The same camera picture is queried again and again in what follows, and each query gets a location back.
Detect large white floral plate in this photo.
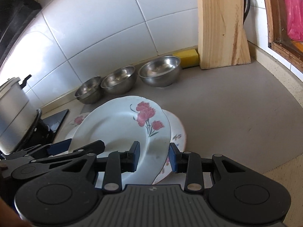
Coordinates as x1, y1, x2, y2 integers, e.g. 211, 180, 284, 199
68, 96, 171, 185

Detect small steel bowl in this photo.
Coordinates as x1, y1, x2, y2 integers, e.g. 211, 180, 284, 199
74, 76, 104, 105

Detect medium steel bowl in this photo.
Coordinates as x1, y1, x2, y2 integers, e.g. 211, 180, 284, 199
100, 66, 137, 95

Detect large steel bowl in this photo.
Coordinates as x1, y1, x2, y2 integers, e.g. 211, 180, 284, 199
138, 55, 182, 88

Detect black gas stove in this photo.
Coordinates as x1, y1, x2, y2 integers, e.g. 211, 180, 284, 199
13, 109, 69, 152

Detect small white floral plate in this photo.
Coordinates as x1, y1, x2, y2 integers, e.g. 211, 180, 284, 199
62, 112, 90, 140

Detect white floral plate red rim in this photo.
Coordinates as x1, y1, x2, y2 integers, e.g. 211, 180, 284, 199
153, 110, 187, 184

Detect steel pressure cooker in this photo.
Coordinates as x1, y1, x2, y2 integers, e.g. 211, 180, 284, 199
0, 75, 38, 155

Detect yellow sponge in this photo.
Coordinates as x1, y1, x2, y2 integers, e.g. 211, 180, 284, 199
173, 49, 199, 69

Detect wooden knife block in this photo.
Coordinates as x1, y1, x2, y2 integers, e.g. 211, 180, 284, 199
197, 0, 251, 70

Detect black range hood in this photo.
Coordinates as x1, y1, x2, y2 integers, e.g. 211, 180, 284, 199
1, 0, 42, 64

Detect black scissors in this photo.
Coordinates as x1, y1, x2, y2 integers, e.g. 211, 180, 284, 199
243, 0, 251, 22

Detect pink plastic bag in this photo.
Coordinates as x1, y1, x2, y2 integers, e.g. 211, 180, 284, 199
284, 0, 302, 42

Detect wooden window frame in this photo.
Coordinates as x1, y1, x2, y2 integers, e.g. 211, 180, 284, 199
265, 0, 302, 72

